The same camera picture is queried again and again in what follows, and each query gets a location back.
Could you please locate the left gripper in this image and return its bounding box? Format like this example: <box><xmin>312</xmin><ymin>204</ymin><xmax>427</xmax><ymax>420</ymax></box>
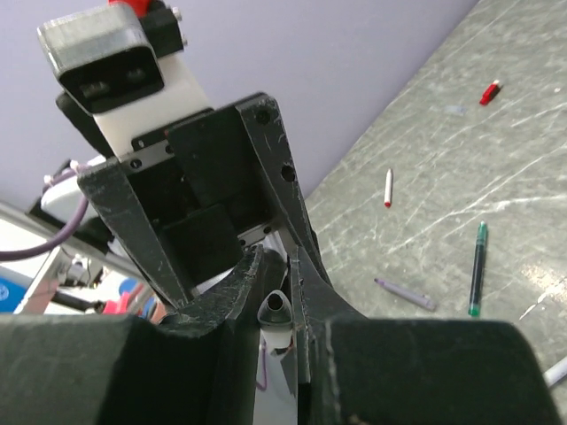
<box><xmin>78</xmin><ymin>92</ymin><xmax>330</xmax><ymax>308</ymax></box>

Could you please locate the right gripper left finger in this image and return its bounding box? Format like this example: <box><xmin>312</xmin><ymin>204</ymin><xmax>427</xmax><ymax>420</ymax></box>
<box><xmin>1</xmin><ymin>246</ymin><xmax>266</xmax><ymax>424</ymax></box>

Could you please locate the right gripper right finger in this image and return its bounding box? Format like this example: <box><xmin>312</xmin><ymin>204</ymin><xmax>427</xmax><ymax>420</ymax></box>
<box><xmin>290</xmin><ymin>248</ymin><xmax>561</xmax><ymax>424</ymax></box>

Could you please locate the blue white marker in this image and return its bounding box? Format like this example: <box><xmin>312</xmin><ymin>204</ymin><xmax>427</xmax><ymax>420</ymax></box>
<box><xmin>543</xmin><ymin>357</ymin><xmax>567</xmax><ymax>388</ymax></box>

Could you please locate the black white marker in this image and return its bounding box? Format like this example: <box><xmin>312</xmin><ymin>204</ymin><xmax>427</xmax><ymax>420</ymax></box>
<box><xmin>260</xmin><ymin>330</ymin><xmax>294</xmax><ymax>356</ymax></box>

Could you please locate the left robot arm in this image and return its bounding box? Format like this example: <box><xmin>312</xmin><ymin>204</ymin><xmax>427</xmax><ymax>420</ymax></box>
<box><xmin>30</xmin><ymin>93</ymin><xmax>325</xmax><ymax>308</ymax></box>

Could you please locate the purple pen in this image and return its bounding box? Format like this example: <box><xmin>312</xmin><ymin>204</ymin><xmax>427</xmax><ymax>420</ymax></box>
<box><xmin>374</xmin><ymin>279</ymin><xmax>437</xmax><ymax>312</ymax></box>

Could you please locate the green pen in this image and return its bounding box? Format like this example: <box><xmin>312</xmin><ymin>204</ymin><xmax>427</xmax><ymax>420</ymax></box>
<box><xmin>468</xmin><ymin>221</ymin><xmax>488</xmax><ymax>318</ymax></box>

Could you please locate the red white marker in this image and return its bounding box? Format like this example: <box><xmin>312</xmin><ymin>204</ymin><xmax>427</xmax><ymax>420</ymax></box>
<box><xmin>384</xmin><ymin>168</ymin><xmax>393</xmax><ymax>208</ymax></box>

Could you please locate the red marker cap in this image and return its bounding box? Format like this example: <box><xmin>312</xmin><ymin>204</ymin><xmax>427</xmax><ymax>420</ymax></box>
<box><xmin>479</xmin><ymin>80</ymin><xmax>501</xmax><ymax>106</ymax></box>

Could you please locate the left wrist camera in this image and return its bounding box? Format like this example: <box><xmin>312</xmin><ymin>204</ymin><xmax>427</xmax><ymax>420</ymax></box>
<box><xmin>37</xmin><ymin>1</ymin><xmax>211</xmax><ymax>158</ymax></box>

